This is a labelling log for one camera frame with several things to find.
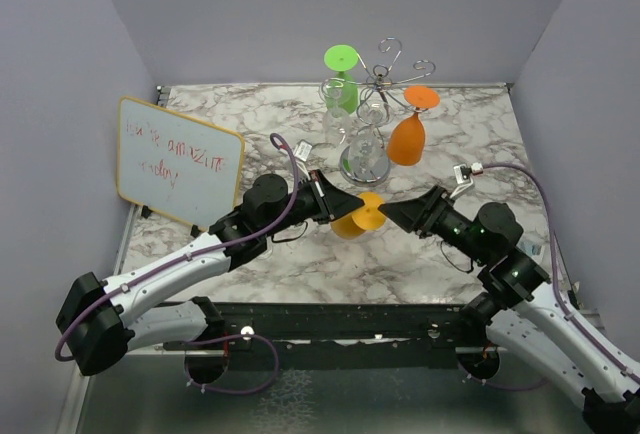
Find orange plastic wine glass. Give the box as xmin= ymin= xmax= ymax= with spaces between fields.
xmin=387 ymin=85 xmax=440 ymax=166

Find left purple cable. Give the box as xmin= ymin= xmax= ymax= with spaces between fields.
xmin=54 ymin=132 xmax=301 ymax=363

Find chrome wine glass rack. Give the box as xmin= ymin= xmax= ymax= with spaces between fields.
xmin=319 ymin=37 xmax=436 ymax=187

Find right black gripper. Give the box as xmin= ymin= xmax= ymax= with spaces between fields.
xmin=379 ymin=183 xmax=490 ymax=264

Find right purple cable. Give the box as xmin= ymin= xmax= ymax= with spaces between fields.
xmin=479 ymin=162 xmax=640 ymax=380

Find purple cable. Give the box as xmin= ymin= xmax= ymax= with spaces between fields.
xmin=54 ymin=132 xmax=301 ymax=363
xmin=479 ymin=162 xmax=640 ymax=380

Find green plastic wine glass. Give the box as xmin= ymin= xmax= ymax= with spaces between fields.
xmin=321 ymin=44 xmax=359 ymax=114

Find clear wine glass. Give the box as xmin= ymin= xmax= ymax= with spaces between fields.
xmin=348 ymin=101 xmax=390 ymax=182

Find small whiteboard yellow frame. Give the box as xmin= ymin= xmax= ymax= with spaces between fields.
xmin=116 ymin=97 xmax=245 ymax=228

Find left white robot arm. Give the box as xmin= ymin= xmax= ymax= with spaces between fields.
xmin=54 ymin=170 xmax=364 ymax=376

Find clear glass hanging on rack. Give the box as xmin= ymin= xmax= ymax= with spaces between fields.
xmin=319 ymin=77 xmax=351 ymax=146

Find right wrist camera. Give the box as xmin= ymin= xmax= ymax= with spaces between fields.
xmin=450 ymin=162 xmax=484 ymax=200

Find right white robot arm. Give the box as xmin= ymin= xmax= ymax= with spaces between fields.
xmin=379 ymin=187 xmax=639 ymax=433

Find yellow plastic wine glass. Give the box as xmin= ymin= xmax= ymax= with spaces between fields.
xmin=330 ymin=192 xmax=386 ymax=240

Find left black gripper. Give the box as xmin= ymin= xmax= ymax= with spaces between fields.
xmin=263 ymin=170 xmax=365 ymax=239

